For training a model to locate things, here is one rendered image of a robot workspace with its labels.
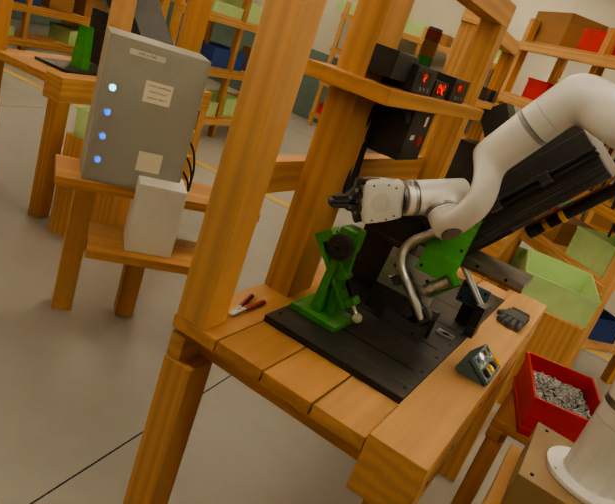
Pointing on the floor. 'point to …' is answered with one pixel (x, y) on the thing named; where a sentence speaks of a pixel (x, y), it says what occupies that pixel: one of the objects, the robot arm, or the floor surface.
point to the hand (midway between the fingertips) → (337, 201)
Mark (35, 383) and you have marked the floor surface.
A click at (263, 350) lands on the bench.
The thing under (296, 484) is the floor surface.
